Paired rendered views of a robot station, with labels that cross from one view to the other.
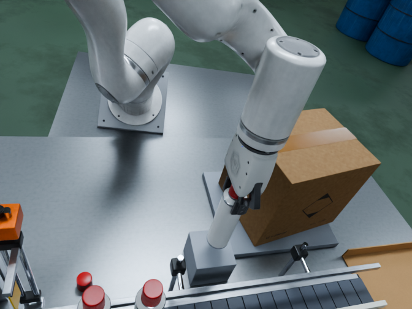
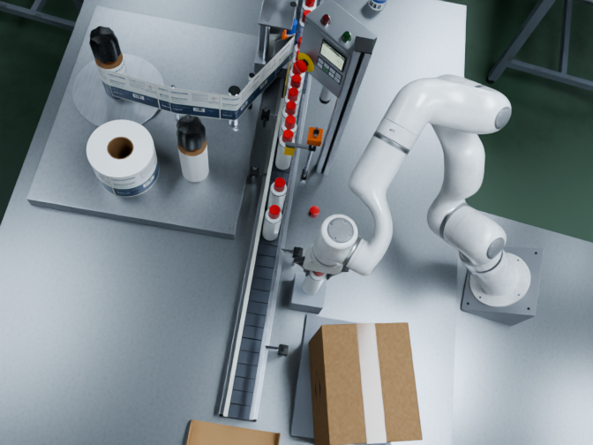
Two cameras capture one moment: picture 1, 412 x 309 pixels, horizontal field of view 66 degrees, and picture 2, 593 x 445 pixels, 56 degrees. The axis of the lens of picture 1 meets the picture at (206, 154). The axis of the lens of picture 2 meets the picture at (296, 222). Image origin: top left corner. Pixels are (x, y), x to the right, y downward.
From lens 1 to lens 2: 1.25 m
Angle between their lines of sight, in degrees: 57
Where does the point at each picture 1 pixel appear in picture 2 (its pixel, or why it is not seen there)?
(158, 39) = (469, 235)
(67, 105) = (506, 225)
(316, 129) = (386, 399)
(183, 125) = (476, 339)
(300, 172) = (332, 340)
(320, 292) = (253, 371)
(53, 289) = (315, 196)
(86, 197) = not seen: hidden behind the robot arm
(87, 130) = not seen: hidden behind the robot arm
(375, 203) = not seen: outside the picture
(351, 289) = (246, 403)
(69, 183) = (402, 215)
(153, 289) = (273, 209)
